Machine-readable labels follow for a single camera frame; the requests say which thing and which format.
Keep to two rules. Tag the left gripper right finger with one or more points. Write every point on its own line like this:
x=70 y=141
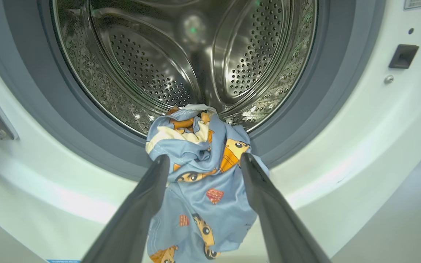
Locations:
x=280 y=223

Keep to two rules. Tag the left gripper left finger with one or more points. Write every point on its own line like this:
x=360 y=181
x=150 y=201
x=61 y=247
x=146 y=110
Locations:
x=133 y=219

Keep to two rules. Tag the blue cartoon print garment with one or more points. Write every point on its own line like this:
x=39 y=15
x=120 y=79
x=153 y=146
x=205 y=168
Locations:
x=203 y=175

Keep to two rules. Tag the white front-load washing machine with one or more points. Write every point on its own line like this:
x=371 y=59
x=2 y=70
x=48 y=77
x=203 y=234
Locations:
x=360 y=146

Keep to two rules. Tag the blue energy label sticker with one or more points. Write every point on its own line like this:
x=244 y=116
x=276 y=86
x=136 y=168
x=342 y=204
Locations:
x=62 y=261

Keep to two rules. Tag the perforated steel drum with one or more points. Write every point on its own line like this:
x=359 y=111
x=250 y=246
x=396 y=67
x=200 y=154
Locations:
x=141 y=62

